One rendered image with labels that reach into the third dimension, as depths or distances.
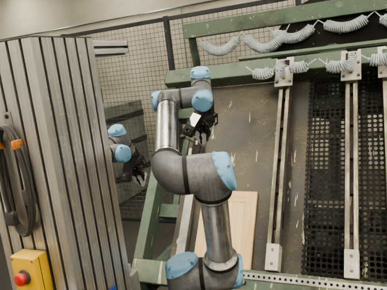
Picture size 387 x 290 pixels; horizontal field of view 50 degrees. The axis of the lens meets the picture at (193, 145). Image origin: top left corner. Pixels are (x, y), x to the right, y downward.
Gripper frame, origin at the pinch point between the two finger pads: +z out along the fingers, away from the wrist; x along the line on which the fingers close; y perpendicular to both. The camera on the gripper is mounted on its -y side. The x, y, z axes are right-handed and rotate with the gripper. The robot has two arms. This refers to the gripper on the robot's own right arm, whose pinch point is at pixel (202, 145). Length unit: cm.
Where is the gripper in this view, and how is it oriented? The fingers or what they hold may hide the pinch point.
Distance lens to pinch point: 175.4
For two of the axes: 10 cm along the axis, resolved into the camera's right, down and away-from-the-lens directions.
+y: 6.4, -5.2, 5.7
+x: -7.6, -3.6, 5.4
